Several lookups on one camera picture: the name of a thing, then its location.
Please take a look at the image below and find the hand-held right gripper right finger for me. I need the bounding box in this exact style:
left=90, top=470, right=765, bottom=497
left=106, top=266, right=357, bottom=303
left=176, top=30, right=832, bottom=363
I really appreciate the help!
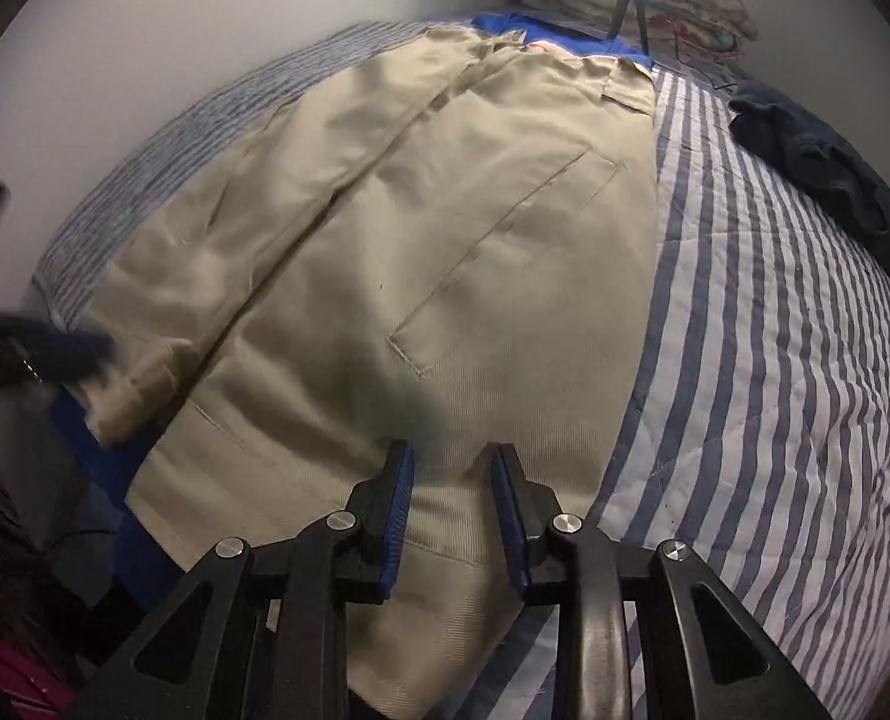
left=490, top=442, right=828, bottom=720

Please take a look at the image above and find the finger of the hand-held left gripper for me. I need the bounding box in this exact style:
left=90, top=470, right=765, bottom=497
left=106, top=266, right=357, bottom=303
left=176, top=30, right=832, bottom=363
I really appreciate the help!
left=0, top=311, right=119, bottom=391

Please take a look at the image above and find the blue white striped blanket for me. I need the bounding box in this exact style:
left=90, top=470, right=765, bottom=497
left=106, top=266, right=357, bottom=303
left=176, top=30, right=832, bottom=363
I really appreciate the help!
left=32, top=19, right=890, bottom=720

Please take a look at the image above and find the beige and blue jacket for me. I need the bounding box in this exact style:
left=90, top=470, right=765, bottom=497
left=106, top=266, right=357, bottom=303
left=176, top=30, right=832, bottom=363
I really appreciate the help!
left=50, top=11, right=660, bottom=720

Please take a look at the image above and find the dark blue garment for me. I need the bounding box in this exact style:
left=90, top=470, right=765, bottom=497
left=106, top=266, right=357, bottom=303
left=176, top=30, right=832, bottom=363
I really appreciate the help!
left=728, top=79, right=890, bottom=286

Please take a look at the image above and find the pink cloth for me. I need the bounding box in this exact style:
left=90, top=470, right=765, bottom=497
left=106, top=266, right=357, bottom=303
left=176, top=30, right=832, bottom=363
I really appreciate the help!
left=0, top=637, right=78, bottom=717

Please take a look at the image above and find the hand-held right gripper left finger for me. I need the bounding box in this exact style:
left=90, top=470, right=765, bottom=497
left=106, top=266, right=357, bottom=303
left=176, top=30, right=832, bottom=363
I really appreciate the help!
left=65, top=439, right=417, bottom=720

